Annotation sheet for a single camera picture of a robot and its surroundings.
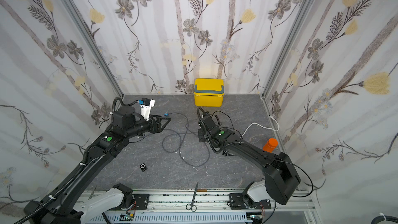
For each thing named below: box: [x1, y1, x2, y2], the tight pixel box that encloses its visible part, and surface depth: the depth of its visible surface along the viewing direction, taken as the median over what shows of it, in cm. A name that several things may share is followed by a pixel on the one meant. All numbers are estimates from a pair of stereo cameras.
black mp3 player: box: [139, 162, 148, 173], surface depth 86 cm
